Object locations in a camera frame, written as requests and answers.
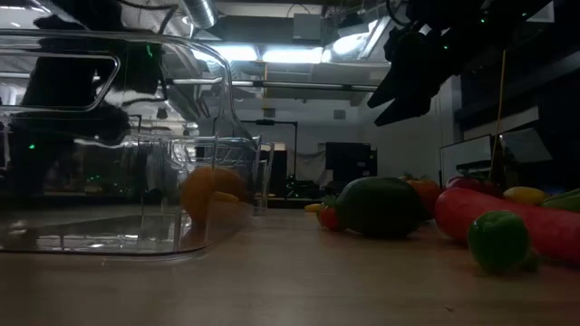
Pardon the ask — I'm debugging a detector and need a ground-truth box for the yellow lemon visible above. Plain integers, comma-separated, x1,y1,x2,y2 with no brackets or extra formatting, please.
502,186,548,206

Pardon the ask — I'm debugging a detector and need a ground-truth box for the grey ceiling box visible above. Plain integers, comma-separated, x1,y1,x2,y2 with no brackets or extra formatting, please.
292,13,324,42

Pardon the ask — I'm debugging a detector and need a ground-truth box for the silver ceiling duct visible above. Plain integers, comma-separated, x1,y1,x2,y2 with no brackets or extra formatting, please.
179,0,219,29

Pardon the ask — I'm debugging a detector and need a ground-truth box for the horizontal metal bar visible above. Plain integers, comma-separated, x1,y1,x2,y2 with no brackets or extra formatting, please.
169,78,380,92

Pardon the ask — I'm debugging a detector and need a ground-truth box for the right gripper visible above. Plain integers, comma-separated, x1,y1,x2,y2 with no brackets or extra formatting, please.
366,24,457,127

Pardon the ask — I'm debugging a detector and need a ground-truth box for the dark shelving unit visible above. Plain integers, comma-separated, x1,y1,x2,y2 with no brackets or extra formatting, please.
455,44,580,191

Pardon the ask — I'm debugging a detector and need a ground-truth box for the small green leafy vegetable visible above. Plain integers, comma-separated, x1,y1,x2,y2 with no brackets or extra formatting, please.
466,210,532,274

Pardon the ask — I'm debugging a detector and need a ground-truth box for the clear plastic bin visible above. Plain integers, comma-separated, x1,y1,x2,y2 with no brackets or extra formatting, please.
0,29,262,264
179,134,276,217

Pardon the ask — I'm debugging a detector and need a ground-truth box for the orange carrot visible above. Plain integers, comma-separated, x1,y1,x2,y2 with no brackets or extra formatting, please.
434,187,580,266

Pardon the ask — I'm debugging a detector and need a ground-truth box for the yellow orange mango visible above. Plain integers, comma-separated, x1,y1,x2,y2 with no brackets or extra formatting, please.
179,166,249,225

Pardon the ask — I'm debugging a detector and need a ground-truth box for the grey panel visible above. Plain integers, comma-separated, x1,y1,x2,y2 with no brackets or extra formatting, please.
498,126,555,164

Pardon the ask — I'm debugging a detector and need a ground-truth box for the green avocado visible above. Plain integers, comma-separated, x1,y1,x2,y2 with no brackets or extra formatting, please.
334,176,430,240

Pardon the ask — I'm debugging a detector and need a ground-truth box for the white panel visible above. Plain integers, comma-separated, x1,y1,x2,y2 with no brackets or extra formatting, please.
438,133,495,187

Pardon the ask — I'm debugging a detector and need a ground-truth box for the orange pumpkin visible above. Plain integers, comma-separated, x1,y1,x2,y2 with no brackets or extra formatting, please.
398,174,441,221

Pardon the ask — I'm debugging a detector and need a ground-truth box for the green chayote squash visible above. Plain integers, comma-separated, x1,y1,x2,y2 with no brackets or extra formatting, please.
541,187,580,214

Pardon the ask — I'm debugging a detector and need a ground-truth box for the ceiling light panel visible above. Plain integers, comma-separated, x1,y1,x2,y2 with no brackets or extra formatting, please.
332,30,378,63
212,43,325,64

